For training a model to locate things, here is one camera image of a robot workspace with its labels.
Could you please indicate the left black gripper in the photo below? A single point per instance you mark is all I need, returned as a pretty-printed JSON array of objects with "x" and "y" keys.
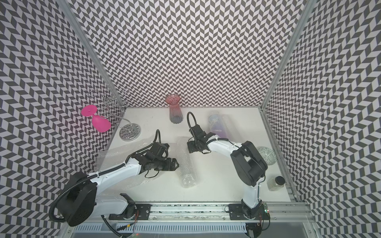
[{"x": 168, "y": 167}]

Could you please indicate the aluminium front rail frame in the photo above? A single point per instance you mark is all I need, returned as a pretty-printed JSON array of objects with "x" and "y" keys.
[{"x": 178, "y": 219}]

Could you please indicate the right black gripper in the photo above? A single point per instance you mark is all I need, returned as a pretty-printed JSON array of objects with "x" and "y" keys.
[{"x": 191, "y": 148}]

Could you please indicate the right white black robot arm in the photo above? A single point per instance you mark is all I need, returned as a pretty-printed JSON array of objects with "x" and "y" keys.
[{"x": 248, "y": 163}]

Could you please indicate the clear bubble wrap roll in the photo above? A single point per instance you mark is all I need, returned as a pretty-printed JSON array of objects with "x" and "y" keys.
[{"x": 185, "y": 172}]

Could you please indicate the chrome wire glass rack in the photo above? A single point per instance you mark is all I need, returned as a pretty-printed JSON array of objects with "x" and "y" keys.
[{"x": 108, "y": 107}]

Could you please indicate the pink plastic wine glass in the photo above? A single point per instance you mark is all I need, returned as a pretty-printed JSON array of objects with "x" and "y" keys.
[{"x": 100, "y": 123}]

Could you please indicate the green patterned round bowl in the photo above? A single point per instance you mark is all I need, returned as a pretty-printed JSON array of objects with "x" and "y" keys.
[{"x": 268, "y": 155}]

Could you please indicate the red black ribbed vase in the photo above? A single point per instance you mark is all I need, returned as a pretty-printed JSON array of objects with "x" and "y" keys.
[{"x": 176, "y": 115}]

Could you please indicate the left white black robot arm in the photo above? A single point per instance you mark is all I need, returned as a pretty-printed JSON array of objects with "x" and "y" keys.
[{"x": 81, "y": 198}]

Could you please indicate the small black-lidded glass jar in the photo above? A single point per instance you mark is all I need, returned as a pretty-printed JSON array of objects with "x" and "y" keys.
[{"x": 276, "y": 183}]

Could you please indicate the purple blue wrapped tumbler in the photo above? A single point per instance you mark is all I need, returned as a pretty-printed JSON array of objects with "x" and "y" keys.
[{"x": 221, "y": 125}]

